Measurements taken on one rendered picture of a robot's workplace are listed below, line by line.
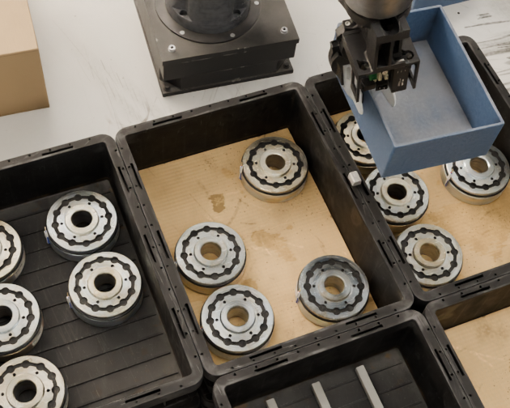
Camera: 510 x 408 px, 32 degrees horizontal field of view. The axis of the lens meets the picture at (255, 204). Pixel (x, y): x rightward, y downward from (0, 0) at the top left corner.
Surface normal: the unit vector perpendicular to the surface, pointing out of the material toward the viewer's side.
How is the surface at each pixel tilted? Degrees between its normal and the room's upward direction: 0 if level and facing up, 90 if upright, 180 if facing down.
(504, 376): 0
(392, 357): 0
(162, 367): 0
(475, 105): 89
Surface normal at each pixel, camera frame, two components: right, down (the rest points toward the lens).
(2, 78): 0.29, 0.84
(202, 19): -0.11, 0.68
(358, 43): -0.06, -0.47
